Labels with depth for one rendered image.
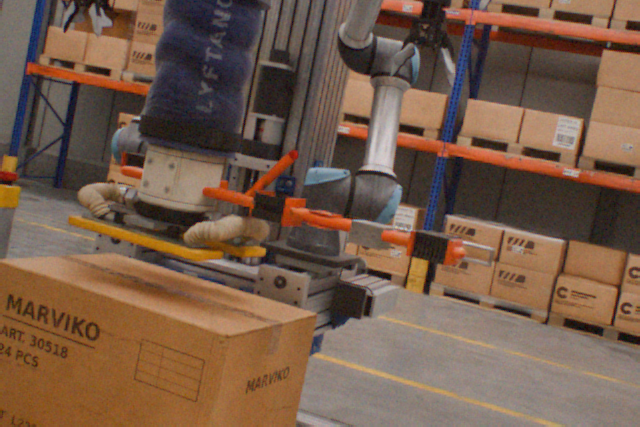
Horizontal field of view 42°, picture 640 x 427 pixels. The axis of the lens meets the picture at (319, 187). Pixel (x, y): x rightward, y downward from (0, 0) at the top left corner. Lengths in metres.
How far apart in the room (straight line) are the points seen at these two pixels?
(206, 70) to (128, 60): 8.66
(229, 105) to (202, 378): 0.57
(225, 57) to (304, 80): 0.73
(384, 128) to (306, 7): 0.45
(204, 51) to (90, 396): 0.74
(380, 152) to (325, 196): 0.20
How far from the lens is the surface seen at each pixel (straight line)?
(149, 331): 1.70
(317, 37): 2.50
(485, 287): 8.83
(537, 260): 8.75
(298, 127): 2.47
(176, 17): 1.82
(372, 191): 2.26
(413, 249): 1.60
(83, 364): 1.81
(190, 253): 1.69
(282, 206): 1.69
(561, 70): 10.19
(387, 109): 2.35
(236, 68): 1.79
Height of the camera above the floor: 1.33
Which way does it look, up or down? 3 degrees down
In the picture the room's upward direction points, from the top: 11 degrees clockwise
